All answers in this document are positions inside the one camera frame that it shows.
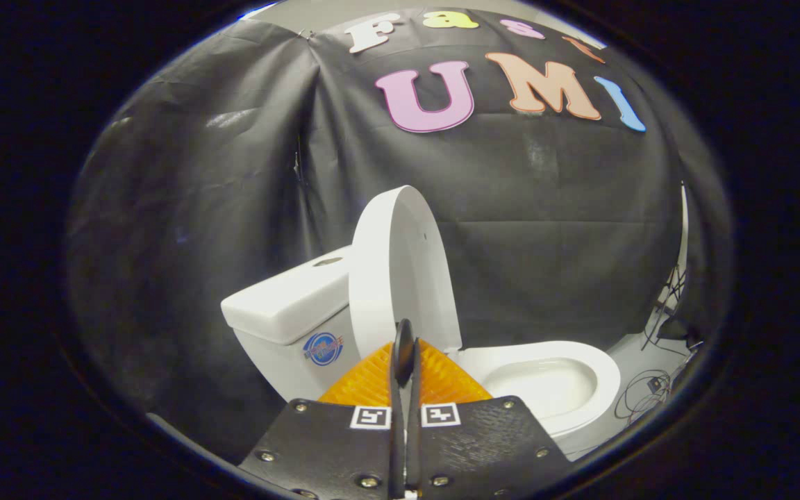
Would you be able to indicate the white toilet seat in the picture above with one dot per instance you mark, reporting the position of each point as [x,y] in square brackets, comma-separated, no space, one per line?
[598,368]

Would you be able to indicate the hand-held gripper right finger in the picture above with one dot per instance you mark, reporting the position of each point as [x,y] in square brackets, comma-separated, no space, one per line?
[414,430]

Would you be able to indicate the white toilet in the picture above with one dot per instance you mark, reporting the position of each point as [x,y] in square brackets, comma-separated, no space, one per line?
[282,361]

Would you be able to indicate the black round pull tab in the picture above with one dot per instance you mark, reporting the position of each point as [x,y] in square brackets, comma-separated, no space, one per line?
[404,351]

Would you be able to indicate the black tripod stand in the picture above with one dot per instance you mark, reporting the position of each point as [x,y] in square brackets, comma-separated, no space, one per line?
[671,292]

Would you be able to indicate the black backdrop cloth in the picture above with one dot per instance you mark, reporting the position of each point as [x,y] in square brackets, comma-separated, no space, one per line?
[497,187]

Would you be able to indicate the black power adapter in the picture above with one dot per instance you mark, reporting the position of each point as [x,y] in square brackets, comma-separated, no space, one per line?
[655,383]

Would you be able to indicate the white toilet tank lid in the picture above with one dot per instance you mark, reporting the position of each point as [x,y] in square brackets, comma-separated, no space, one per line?
[282,302]

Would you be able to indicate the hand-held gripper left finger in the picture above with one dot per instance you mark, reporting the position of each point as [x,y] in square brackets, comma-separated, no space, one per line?
[396,430]

